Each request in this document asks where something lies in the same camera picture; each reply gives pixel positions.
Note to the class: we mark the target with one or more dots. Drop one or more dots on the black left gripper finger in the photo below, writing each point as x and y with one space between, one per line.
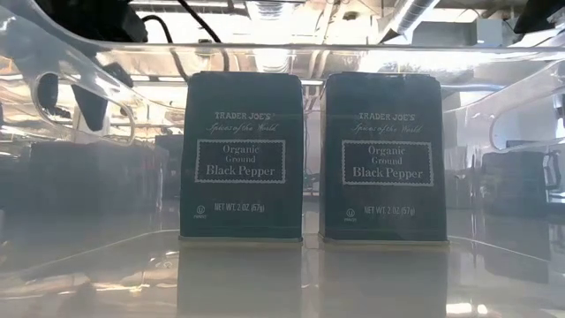
90 106

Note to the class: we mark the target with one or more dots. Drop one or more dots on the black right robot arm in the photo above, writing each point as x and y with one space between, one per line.
543 13

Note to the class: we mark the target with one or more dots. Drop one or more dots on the smoky grey plastic bin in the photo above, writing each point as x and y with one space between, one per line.
88 176

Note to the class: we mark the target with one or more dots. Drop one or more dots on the clear plastic bin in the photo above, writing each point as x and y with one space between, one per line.
397 46

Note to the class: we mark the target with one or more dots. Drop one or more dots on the silver ventilation duct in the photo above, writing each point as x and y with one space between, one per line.
410 15

